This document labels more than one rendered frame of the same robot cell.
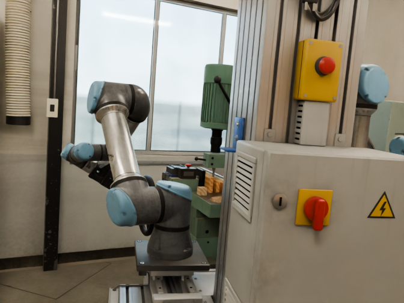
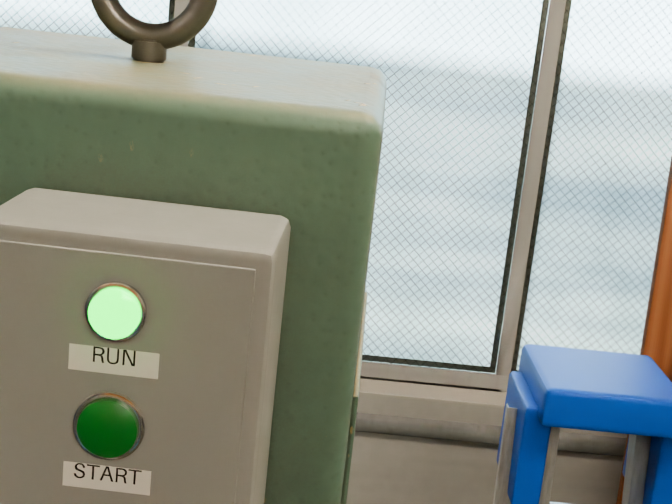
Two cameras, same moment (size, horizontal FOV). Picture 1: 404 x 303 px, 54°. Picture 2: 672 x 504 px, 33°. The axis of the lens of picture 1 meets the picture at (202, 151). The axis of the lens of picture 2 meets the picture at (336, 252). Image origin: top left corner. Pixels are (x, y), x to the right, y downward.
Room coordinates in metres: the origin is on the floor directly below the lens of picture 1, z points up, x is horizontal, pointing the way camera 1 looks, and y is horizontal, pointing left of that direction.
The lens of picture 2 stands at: (1.67, -0.64, 1.57)
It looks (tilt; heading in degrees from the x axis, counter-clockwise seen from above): 14 degrees down; 25
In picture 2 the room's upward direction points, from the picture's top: 6 degrees clockwise
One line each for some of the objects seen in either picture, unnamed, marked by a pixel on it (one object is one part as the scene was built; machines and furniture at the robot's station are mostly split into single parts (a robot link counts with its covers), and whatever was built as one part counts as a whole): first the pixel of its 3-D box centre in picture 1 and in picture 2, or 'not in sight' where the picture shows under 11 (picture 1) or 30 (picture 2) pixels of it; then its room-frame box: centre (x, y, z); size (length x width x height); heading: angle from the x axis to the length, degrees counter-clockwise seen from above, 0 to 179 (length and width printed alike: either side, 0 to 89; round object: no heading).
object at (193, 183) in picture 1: (180, 185); not in sight; (1.88, 0.09, 0.92); 0.15 x 0.13 x 0.09; 24
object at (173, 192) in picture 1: (171, 202); not in sight; (1.25, 0.08, 0.98); 0.13 x 0.12 x 0.14; 123
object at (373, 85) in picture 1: (350, 152); not in sight; (1.24, -0.46, 1.19); 0.15 x 0.12 x 0.55; 26
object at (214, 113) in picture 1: (219, 97); not in sight; (1.99, -0.07, 1.35); 0.18 x 0.18 x 0.31
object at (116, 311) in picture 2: not in sight; (114, 313); (1.96, -0.43, 1.46); 0.02 x 0.01 x 0.02; 114
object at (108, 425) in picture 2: not in sight; (107, 428); (1.96, -0.43, 1.42); 0.02 x 0.01 x 0.02; 114
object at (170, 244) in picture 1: (171, 237); not in sight; (1.26, 0.08, 0.87); 0.15 x 0.15 x 0.10
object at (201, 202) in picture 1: (195, 193); not in sight; (1.91, 0.02, 0.87); 0.61 x 0.30 x 0.06; 24
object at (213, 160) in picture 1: (217, 162); not in sight; (2.00, -0.09, 1.03); 0.14 x 0.07 x 0.09; 114
